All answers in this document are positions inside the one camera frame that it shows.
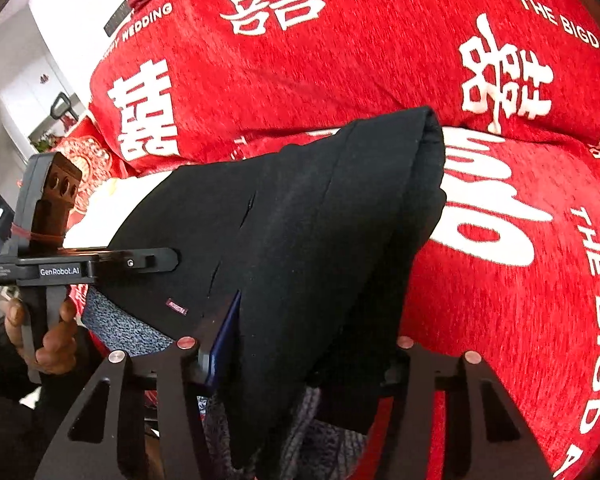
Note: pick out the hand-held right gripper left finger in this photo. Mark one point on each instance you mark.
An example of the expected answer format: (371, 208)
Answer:
(225, 345)

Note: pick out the red embroidered cushion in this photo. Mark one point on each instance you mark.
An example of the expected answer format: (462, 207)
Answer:
(87, 155)

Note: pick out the red printed blanket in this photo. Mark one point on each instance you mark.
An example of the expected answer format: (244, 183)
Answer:
(480, 285)

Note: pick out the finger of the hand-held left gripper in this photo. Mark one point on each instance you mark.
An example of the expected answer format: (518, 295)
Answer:
(140, 261)

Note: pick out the person's left hand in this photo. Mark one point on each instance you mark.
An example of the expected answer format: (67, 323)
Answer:
(60, 345)

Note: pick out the black pants with grey waistband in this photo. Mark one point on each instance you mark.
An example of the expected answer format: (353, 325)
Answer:
(305, 210)

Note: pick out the person's left forearm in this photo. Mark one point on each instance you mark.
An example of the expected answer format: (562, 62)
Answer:
(10, 410)

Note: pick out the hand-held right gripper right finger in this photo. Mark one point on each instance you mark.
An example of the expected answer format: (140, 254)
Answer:
(415, 366)

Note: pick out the white wardrobe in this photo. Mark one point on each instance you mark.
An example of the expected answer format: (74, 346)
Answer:
(30, 60)

